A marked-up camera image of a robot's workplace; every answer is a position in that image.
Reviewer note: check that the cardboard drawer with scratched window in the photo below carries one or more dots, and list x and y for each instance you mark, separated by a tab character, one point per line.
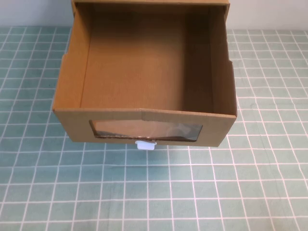
134	72

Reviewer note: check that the brown cardboard shoe box shell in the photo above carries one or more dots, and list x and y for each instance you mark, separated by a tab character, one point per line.
154	1

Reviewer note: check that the blue grid cutting mat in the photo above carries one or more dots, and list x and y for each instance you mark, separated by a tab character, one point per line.
154	192

